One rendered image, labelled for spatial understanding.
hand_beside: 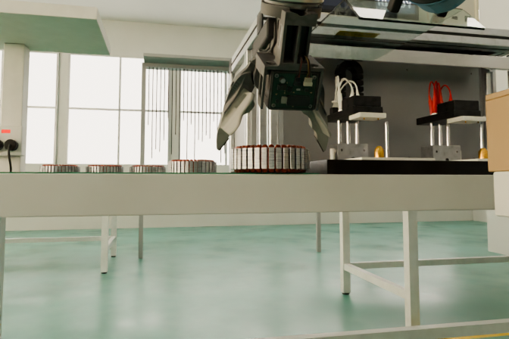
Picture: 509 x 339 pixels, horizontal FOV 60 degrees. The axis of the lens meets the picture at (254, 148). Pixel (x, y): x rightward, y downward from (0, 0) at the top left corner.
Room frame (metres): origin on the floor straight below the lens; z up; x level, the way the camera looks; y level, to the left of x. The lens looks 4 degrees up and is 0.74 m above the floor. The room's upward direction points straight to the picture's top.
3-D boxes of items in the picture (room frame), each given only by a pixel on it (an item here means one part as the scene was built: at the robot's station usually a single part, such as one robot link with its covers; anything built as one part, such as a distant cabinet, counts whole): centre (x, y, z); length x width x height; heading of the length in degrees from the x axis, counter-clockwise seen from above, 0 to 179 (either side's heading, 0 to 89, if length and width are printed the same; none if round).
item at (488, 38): (1.22, -0.30, 1.09); 0.68 x 0.44 x 0.05; 102
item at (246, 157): (0.63, -0.02, 0.77); 0.11 x 0.11 x 0.04
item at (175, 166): (1.03, 0.14, 0.77); 0.11 x 0.11 x 0.04
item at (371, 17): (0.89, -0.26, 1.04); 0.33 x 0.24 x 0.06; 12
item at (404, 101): (1.16, -0.31, 0.92); 0.66 x 0.01 x 0.30; 102
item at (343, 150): (1.03, -0.22, 0.80); 0.08 x 0.05 x 0.06; 102
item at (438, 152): (1.08, -0.46, 0.80); 0.08 x 0.05 x 0.06; 102
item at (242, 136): (1.23, 0.03, 0.91); 0.28 x 0.03 x 0.32; 12
